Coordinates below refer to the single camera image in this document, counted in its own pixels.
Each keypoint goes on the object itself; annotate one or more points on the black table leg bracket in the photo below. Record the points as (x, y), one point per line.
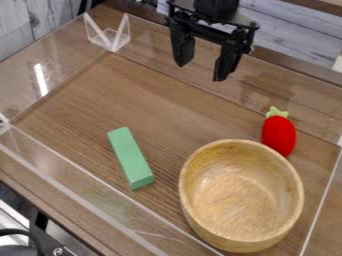
(50, 246)

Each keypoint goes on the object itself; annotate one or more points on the clear acrylic tray enclosure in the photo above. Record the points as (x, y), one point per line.
(68, 92)

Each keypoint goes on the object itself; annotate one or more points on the light wooden bowl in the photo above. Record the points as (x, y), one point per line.
(243, 195)

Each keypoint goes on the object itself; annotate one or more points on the red plush strawberry toy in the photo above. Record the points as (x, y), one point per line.
(279, 132)

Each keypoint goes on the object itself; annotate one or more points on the clear acrylic corner bracket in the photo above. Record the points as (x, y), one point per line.
(109, 39)

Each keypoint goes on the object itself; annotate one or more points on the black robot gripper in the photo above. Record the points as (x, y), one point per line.
(217, 21)

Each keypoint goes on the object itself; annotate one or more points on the green rectangular block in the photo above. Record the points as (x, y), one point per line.
(132, 159)

